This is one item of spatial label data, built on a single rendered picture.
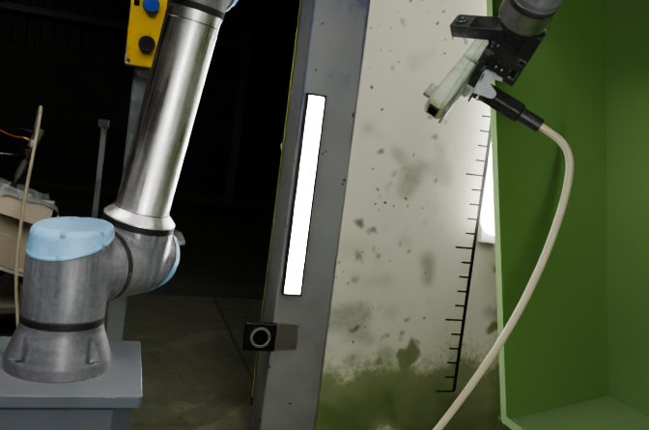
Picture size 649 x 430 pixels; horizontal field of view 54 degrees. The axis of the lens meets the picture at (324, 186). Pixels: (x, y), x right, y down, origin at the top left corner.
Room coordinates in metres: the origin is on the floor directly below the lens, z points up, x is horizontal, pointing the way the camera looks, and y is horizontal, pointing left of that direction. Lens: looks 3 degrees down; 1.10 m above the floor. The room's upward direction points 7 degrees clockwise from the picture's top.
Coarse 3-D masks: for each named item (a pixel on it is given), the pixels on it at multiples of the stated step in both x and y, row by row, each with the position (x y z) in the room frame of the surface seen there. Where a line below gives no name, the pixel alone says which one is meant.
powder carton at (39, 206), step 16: (0, 192) 3.00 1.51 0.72; (16, 192) 3.05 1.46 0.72; (32, 192) 3.44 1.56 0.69; (0, 208) 2.99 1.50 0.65; (16, 208) 3.03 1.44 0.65; (32, 208) 3.08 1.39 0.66; (48, 208) 3.13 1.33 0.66; (0, 224) 3.04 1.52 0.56; (16, 224) 3.07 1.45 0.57; (32, 224) 3.11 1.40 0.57; (0, 240) 3.04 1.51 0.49; (16, 240) 3.08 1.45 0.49; (0, 256) 3.04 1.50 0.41
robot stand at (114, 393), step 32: (0, 352) 1.21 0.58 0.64; (128, 352) 1.30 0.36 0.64; (0, 384) 1.07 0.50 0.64; (32, 384) 1.08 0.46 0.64; (64, 384) 1.10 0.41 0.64; (96, 384) 1.12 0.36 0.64; (128, 384) 1.14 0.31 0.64; (0, 416) 1.03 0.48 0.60; (32, 416) 1.05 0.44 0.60; (64, 416) 1.06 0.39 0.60; (96, 416) 1.08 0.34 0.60; (128, 416) 1.12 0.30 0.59
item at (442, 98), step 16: (480, 48) 1.35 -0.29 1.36; (464, 64) 1.32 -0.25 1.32; (448, 80) 1.28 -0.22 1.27; (464, 80) 1.30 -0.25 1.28; (432, 96) 1.26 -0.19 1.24; (448, 96) 1.26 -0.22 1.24; (464, 96) 1.33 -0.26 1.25; (480, 96) 1.31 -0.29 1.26; (496, 96) 1.30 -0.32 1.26; (448, 112) 1.29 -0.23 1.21; (512, 112) 1.29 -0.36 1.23; (528, 112) 1.29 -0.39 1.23; (528, 128) 1.30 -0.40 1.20
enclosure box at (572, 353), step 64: (576, 0) 1.66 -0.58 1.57; (640, 0) 1.57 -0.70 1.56; (576, 64) 1.67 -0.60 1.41; (640, 64) 1.58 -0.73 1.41; (512, 128) 1.61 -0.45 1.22; (576, 128) 1.68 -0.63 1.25; (640, 128) 1.59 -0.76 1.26; (512, 192) 1.62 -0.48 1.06; (576, 192) 1.69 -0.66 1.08; (640, 192) 1.61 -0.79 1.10; (512, 256) 1.63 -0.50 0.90; (576, 256) 1.70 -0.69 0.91; (640, 256) 1.62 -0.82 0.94; (576, 320) 1.71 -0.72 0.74; (640, 320) 1.63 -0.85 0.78; (512, 384) 1.65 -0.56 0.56; (576, 384) 1.72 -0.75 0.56; (640, 384) 1.64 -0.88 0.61
